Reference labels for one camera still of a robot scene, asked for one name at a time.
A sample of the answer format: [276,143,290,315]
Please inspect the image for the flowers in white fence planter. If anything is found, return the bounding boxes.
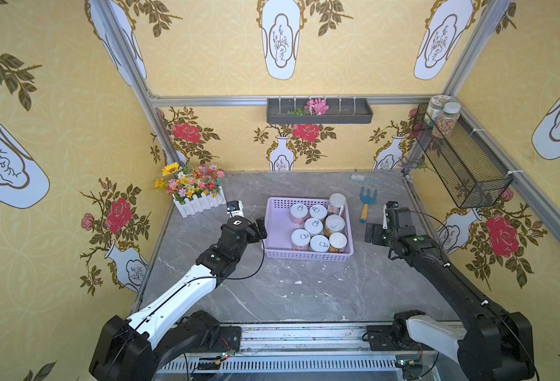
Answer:
[154,163,227,218]

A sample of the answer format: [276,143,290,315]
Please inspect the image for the aluminium frame post right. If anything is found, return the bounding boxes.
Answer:
[403,0,512,168]

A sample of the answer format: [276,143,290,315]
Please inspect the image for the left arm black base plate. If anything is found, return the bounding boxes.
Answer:
[187,325,242,353]

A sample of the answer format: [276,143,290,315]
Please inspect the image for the jar with patterned lid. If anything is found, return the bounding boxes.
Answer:
[423,95,453,125]

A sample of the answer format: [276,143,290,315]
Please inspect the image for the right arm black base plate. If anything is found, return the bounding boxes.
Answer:
[362,325,432,352]

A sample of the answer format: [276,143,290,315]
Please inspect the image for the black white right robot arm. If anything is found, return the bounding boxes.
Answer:
[365,201,539,380]

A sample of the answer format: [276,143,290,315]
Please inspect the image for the white-lid can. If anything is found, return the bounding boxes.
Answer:
[309,235,330,253]
[324,214,346,237]
[328,233,347,253]
[304,217,324,237]
[290,229,311,251]
[289,203,309,225]
[309,204,328,221]

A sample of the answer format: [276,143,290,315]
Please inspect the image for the blue yellow label can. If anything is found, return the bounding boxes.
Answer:
[327,193,347,217]

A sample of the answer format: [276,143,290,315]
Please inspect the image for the aluminium frame post left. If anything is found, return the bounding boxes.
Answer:
[85,1,185,164]

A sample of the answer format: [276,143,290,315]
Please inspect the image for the pink flower on shelf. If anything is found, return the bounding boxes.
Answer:
[305,98,329,115]

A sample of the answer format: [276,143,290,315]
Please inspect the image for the black wire mesh basket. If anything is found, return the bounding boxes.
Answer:
[413,104,513,209]

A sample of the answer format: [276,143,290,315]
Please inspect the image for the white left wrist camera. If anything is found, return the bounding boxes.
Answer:
[226,200,244,217]

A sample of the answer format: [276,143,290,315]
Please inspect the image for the blue yellow garden fork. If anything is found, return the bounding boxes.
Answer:
[359,187,378,223]

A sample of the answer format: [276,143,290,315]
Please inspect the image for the dark grey wall shelf tray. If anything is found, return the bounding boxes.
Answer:
[267,97,374,125]

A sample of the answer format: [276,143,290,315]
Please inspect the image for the aluminium front rail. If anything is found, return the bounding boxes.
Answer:
[103,321,505,356]

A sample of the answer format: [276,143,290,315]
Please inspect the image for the aluminium frame post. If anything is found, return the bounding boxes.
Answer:
[403,0,512,168]
[85,1,185,164]

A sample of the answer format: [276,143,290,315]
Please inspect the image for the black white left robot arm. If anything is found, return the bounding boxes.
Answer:
[89,216,267,380]

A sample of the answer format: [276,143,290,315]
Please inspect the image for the purple perforated plastic basket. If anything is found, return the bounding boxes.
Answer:
[264,197,354,262]

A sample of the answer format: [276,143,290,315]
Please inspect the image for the teal brush white bristles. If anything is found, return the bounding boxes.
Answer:
[351,173,383,184]

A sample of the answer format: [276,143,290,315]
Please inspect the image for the jar with white lid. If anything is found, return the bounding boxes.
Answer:
[432,102,461,138]

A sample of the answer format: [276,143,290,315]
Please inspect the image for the aluminium back crossbar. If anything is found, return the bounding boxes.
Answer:
[150,94,445,108]

